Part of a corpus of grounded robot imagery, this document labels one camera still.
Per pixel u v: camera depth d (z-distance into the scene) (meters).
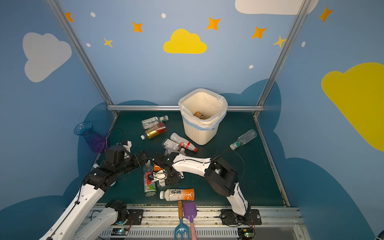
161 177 0.75
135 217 0.75
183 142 0.98
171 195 0.77
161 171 0.77
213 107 0.99
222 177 0.49
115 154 0.55
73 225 0.42
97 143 1.01
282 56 0.87
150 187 0.79
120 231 0.72
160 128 1.05
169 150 0.97
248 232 0.72
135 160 0.66
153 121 1.14
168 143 0.99
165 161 0.64
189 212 0.76
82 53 0.85
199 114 1.07
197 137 0.95
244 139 1.02
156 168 0.88
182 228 0.70
